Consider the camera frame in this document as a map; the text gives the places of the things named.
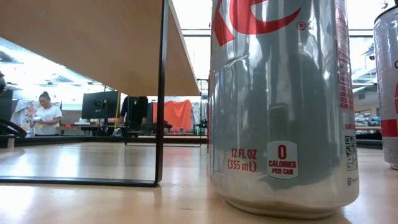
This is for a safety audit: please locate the silver diet soda can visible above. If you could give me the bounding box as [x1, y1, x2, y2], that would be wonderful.
[210, 0, 360, 220]

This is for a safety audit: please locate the wooden shelf with black legs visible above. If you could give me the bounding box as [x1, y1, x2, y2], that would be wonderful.
[0, 0, 201, 188]

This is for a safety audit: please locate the orange cloth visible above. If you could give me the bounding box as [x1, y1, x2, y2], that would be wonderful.
[152, 99, 193, 134]

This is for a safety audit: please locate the person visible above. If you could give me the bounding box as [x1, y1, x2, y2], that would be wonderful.
[119, 95, 149, 133]
[29, 91, 63, 137]

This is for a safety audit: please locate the yellow pole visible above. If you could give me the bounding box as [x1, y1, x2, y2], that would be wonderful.
[114, 91, 121, 130]

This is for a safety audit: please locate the black computer monitor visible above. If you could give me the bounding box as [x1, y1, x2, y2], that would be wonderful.
[81, 90, 121, 120]

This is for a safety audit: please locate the pile of fabric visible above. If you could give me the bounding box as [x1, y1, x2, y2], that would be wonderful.
[354, 112, 382, 127]

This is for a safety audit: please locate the black curved hose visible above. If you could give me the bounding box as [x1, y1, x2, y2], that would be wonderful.
[0, 118, 28, 139]

